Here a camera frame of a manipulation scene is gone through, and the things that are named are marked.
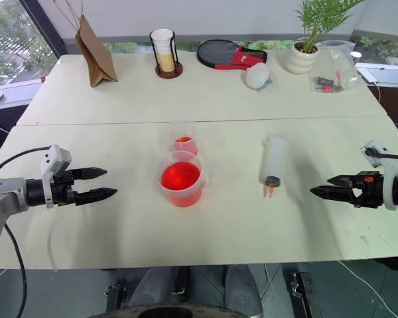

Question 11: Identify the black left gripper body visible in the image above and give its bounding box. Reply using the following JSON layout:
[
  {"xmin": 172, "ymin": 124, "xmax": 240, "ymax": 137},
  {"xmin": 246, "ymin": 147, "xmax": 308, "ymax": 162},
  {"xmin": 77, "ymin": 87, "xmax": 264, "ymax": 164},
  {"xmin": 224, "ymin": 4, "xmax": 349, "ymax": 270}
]
[{"xmin": 49, "ymin": 170, "xmax": 80, "ymax": 207}]

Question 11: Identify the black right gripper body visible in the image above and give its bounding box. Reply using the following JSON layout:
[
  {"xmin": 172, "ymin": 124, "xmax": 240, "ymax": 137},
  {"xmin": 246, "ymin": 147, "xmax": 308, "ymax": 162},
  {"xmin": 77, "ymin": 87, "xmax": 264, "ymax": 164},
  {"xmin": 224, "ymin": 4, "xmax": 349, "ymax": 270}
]
[{"xmin": 350, "ymin": 170, "xmax": 385, "ymax": 209}]

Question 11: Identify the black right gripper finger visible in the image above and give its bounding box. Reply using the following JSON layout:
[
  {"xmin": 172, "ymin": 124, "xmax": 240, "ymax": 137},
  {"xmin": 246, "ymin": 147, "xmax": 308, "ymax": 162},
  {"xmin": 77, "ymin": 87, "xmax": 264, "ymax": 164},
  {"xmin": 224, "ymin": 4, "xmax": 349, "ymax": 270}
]
[
  {"xmin": 326, "ymin": 175, "xmax": 356, "ymax": 187},
  {"xmin": 309, "ymin": 185, "xmax": 356, "ymax": 204}
]

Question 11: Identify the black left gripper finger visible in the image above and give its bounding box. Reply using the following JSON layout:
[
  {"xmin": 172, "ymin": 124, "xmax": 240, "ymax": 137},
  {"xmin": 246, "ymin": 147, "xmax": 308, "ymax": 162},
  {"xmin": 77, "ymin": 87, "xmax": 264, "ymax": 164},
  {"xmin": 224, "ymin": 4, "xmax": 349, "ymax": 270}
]
[
  {"xmin": 70, "ymin": 167, "xmax": 108, "ymax": 182},
  {"xmin": 74, "ymin": 187, "xmax": 118, "ymax": 207}
]

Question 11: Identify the large clear plastic syringe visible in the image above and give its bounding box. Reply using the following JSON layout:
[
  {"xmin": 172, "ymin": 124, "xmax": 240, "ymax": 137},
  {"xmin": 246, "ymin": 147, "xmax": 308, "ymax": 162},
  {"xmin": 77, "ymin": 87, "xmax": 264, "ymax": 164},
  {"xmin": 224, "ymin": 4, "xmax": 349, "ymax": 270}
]
[{"xmin": 259, "ymin": 133, "xmax": 288, "ymax": 200}]

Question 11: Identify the large beaker red liquid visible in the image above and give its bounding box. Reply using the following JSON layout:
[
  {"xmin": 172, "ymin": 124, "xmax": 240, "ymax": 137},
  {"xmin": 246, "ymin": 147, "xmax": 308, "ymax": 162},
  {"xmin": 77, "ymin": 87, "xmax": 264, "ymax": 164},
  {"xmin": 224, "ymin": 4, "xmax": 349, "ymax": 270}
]
[{"xmin": 156, "ymin": 150, "xmax": 216, "ymax": 209}]

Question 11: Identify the small beaker red liquid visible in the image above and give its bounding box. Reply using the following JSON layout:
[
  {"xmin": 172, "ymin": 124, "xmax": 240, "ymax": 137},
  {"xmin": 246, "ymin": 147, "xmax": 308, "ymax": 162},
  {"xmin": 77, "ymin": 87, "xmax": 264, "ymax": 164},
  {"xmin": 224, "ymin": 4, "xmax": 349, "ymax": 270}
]
[{"xmin": 163, "ymin": 119, "xmax": 200, "ymax": 156}]

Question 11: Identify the cup stack in black holder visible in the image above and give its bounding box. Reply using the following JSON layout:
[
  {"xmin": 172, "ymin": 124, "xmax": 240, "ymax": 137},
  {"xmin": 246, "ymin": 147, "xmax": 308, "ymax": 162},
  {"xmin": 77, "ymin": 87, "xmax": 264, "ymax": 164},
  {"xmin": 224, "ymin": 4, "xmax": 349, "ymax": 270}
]
[{"xmin": 149, "ymin": 30, "xmax": 184, "ymax": 80}]

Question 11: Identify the clear plastic bag with parts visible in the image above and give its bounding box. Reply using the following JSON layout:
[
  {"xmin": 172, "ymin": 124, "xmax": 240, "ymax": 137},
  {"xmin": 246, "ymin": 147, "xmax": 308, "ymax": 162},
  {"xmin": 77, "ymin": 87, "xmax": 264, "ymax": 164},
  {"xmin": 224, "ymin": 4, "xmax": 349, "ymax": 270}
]
[{"xmin": 308, "ymin": 40, "xmax": 365, "ymax": 95}]

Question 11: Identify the white laptop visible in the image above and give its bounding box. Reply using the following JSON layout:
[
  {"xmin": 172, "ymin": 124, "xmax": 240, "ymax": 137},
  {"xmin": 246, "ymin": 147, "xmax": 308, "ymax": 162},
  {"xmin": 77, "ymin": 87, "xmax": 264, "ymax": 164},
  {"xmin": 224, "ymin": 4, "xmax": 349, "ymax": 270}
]
[{"xmin": 355, "ymin": 62, "xmax": 398, "ymax": 84}]

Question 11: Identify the brown paper bag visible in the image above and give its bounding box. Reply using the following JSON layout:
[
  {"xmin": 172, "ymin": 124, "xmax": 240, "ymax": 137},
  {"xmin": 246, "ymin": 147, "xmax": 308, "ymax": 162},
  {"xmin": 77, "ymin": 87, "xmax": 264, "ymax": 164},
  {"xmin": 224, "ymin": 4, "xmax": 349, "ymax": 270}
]
[{"xmin": 52, "ymin": 0, "xmax": 119, "ymax": 89}]

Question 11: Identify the white ribbed plant pot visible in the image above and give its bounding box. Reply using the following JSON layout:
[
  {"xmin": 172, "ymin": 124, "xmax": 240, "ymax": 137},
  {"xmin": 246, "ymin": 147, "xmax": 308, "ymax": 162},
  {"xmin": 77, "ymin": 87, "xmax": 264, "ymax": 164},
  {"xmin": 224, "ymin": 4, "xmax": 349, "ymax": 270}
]
[{"xmin": 283, "ymin": 40, "xmax": 319, "ymax": 75}]

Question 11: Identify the crumpled white mask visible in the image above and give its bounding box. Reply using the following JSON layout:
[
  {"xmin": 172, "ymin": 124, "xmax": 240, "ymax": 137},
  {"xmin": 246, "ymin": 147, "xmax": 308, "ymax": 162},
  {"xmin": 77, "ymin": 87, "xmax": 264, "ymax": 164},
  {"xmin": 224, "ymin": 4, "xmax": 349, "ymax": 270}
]
[{"xmin": 241, "ymin": 62, "xmax": 274, "ymax": 90}]

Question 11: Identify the dark rounded robot torso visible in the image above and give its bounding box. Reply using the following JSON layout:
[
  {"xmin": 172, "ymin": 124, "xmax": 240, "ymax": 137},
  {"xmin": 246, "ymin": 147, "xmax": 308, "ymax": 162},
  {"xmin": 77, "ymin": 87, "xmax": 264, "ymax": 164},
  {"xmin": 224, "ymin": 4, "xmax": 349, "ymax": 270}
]
[{"xmin": 93, "ymin": 305, "xmax": 253, "ymax": 318}]

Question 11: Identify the stack of white paper cups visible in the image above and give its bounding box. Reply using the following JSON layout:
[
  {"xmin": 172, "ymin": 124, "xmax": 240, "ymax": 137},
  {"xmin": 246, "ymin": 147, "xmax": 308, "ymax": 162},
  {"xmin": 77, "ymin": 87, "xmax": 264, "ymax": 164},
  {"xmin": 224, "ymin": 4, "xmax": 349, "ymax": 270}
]
[{"xmin": 151, "ymin": 28, "xmax": 175, "ymax": 72}]

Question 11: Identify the green palm plant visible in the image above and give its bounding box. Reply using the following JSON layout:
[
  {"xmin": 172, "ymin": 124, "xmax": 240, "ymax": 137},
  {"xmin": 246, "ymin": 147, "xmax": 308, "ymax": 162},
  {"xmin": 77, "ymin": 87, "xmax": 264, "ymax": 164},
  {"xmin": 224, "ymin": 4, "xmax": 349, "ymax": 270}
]
[{"xmin": 294, "ymin": 0, "xmax": 367, "ymax": 53}]

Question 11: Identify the black red paddle case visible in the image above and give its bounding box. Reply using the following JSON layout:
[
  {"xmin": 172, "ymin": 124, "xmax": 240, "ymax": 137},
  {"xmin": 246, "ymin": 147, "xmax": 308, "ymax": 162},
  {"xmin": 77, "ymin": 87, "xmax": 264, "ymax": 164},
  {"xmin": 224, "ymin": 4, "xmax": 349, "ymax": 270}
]
[{"xmin": 196, "ymin": 39, "xmax": 268, "ymax": 71}]

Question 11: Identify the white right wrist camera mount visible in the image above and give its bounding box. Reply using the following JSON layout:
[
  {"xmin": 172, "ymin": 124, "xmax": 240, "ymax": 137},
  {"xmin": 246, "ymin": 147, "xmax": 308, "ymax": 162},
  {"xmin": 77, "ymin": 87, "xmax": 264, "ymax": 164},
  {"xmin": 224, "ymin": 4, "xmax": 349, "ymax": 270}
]
[{"xmin": 358, "ymin": 139, "xmax": 398, "ymax": 211}]

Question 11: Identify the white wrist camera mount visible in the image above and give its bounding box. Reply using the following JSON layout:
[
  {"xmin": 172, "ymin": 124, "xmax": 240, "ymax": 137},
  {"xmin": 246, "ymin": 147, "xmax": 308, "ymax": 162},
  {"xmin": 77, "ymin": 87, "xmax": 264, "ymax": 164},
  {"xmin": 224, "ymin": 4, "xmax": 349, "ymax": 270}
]
[
  {"xmin": 40, "ymin": 144, "xmax": 72, "ymax": 209},
  {"xmin": 358, "ymin": 139, "xmax": 398, "ymax": 211}
]

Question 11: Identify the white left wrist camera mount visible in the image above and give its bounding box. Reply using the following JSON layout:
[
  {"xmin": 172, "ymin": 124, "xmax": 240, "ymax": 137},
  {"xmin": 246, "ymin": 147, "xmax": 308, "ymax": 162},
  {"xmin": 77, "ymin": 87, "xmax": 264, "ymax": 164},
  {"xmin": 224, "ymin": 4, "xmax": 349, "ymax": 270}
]
[{"xmin": 40, "ymin": 144, "xmax": 72, "ymax": 209}]

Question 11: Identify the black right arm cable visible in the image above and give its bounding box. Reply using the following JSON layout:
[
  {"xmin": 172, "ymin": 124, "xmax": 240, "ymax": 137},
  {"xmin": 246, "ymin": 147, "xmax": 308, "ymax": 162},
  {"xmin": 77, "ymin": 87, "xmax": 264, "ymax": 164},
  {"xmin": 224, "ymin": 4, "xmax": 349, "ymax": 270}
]
[{"xmin": 364, "ymin": 148, "xmax": 398, "ymax": 162}]

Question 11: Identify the white cable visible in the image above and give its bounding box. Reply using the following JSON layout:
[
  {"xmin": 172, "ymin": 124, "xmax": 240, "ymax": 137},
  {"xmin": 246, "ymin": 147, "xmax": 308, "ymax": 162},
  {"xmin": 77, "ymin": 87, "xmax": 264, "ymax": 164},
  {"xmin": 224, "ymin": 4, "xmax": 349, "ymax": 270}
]
[{"xmin": 338, "ymin": 260, "xmax": 398, "ymax": 314}]

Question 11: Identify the black table leg bracket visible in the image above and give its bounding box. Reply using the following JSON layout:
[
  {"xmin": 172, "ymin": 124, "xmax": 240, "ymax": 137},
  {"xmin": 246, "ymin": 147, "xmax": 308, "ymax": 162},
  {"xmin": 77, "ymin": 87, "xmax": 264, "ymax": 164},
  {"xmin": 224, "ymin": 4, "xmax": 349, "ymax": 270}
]
[
  {"xmin": 103, "ymin": 277, "xmax": 127, "ymax": 318},
  {"xmin": 291, "ymin": 271, "xmax": 324, "ymax": 318}
]

